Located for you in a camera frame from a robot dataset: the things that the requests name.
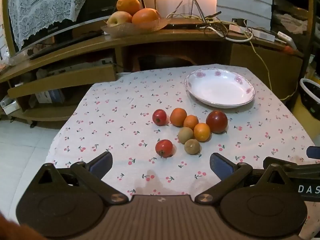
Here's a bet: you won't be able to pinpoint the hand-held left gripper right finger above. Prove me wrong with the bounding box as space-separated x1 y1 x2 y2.
194 152 291 205

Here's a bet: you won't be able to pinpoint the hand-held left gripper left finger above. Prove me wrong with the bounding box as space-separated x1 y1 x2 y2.
36 151 129 204

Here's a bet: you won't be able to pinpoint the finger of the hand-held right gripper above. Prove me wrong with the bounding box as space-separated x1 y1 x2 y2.
306 146 320 159
263 156 298 169

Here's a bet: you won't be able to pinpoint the brown kiwi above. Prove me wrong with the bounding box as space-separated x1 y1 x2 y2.
184 139 201 155
178 127 194 144

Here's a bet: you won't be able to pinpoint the bright mandarin orange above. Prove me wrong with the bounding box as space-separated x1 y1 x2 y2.
193 123 211 142

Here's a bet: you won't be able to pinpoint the large dark red tomato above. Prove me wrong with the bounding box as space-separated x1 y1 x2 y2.
206 110 228 134

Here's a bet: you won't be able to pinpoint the small mandarin orange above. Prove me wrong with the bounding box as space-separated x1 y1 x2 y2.
183 115 199 130

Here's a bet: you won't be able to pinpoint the small red tomato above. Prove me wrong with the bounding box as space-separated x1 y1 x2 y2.
152 109 167 126
155 139 174 158

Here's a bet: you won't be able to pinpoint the large mandarin orange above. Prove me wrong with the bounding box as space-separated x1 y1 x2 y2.
170 108 188 127

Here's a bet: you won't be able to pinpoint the white floral plate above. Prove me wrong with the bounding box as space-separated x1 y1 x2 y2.
184 69 256 109

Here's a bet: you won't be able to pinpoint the cherry print tablecloth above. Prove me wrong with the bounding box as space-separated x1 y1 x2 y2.
45 64 320 240

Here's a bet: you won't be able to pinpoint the white rimmed basket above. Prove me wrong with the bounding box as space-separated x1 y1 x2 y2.
299 78 320 120

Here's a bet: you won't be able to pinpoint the blue box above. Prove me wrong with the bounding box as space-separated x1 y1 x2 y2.
35 89 66 104

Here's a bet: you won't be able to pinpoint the white power adapter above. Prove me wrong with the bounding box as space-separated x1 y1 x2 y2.
276 31 297 50

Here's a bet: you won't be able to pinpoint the white power strip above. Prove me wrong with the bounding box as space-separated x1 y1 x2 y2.
251 28 276 42

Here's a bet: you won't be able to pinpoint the wooden television stand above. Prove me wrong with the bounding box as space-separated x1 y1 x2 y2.
0 17 308 128

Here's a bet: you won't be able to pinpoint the glass fruit dish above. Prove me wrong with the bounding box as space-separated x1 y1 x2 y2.
101 17 169 36

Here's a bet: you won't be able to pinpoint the wooden shelf unit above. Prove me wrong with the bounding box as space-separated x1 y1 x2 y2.
271 0 320 58

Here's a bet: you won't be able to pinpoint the flat black device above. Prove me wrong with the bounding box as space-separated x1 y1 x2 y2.
164 23 209 29

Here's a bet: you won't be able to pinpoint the yellow red apple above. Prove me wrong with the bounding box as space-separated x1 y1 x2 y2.
107 11 133 27

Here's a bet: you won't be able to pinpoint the big orange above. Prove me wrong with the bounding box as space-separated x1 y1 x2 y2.
116 0 141 16
132 8 161 25

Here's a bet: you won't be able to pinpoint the black television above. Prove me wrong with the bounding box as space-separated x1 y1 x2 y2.
0 0 121 61

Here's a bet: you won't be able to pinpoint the white lace cloth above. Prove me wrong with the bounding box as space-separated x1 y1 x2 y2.
7 0 92 51

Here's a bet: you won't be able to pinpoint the yellow cable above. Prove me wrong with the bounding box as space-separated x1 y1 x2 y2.
249 39 299 101

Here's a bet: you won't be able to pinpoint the tangled dark cables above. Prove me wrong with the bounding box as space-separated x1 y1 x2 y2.
167 11 248 34

